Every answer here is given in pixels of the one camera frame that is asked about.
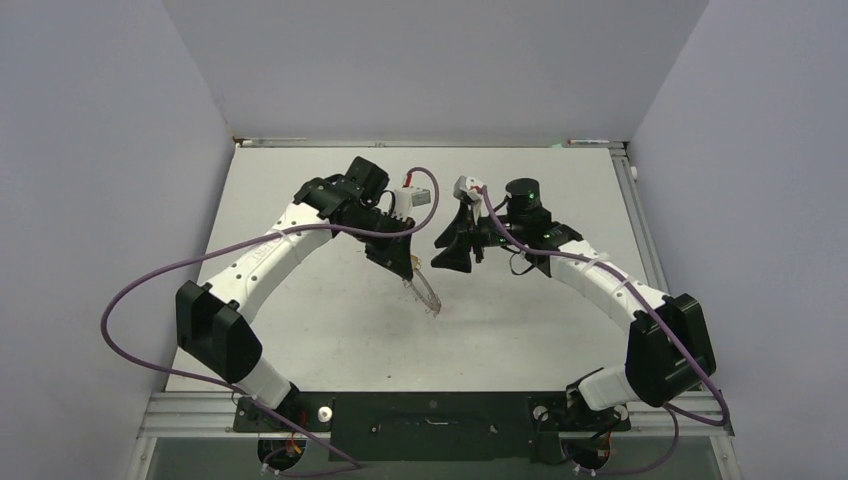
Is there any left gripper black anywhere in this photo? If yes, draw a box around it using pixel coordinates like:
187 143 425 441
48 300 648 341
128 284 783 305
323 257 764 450
342 205 414 280

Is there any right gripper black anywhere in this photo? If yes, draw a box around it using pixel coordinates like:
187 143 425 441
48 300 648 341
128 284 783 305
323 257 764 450
432 200 525 271

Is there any perforated metal ring disc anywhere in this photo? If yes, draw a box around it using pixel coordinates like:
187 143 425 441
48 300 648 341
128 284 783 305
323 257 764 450
403 255 442 317

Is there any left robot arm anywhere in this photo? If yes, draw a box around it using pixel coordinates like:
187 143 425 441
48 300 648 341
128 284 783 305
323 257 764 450
176 157 432 430

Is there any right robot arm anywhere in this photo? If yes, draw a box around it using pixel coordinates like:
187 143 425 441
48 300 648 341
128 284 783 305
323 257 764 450
431 176 716 428

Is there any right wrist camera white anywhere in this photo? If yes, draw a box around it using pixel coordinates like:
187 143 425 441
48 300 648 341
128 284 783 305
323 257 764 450
453 176 485 205

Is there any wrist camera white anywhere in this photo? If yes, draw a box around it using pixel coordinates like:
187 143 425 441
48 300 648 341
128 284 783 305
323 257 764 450
391 186 432 219
453 176 485 205

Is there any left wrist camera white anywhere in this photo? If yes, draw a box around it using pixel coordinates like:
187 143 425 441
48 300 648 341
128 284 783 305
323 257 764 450
391 186 432 219

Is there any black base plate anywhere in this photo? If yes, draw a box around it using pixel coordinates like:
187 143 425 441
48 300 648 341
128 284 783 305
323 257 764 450
232 391 631 464

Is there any aluminium right side rail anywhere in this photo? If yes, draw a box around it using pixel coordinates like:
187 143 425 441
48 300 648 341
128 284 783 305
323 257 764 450
609 146 658 265

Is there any aluminium rail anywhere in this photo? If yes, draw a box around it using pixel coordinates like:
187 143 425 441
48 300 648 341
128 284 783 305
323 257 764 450
137 391 735 439
234 138 627 150
609 146 658 265

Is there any aluminium back rail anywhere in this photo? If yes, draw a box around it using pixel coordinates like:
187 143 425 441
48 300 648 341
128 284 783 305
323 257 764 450
234 138 627 150

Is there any aluminium front rail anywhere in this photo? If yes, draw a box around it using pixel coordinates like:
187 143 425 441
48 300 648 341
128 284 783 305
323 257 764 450
137 391 735 439

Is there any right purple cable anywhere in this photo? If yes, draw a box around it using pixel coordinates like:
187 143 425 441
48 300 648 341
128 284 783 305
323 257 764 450
478 186 731 477

